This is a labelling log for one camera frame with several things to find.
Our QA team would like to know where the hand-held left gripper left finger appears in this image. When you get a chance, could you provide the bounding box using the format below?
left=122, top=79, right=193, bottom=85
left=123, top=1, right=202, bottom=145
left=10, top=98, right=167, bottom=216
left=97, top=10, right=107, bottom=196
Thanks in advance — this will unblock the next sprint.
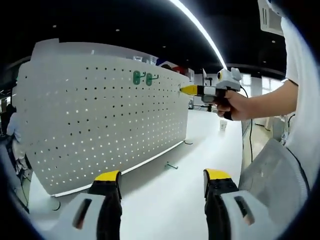
left=49, top=170, right=123, bottom=240

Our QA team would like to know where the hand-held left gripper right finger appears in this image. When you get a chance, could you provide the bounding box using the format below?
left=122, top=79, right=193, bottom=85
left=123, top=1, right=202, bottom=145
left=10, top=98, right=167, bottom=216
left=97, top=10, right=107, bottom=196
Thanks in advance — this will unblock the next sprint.
left=203, top=168, right=280, bottom=240

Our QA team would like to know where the white perforated mounting plate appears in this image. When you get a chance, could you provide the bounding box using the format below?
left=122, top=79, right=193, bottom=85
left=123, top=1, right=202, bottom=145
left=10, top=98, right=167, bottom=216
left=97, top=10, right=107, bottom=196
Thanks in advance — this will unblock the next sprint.
left=15, top=54, right=195, bottom=211

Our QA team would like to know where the person's right hand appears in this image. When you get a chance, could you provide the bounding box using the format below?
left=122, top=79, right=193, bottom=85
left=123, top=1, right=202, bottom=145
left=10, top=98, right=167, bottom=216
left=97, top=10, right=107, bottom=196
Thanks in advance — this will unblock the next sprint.
left=216, top=90, right=251, bottom=122

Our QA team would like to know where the white mesh office chair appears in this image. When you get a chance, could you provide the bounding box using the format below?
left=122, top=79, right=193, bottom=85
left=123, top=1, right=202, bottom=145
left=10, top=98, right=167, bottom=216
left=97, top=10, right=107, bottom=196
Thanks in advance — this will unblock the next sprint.
left=238, top=138, right=311, bottom=218

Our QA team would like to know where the long ceiling light strip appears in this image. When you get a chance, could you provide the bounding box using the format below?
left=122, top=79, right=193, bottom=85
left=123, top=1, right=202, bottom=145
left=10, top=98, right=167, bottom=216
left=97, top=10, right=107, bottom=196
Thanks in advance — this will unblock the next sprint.
left=169, top=0, right=228, bottom=70

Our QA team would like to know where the white ceiling air vent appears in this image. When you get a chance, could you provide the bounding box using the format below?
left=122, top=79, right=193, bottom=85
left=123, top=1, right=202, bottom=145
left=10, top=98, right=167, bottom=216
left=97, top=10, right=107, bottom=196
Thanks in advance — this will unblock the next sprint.
left=257, top=0, right=285, bottom=33

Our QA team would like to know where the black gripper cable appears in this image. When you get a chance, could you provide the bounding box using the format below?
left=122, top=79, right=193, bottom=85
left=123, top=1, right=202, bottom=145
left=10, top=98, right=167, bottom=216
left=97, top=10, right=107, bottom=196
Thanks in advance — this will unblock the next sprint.
left=238, top=84, right=254, bottom=165

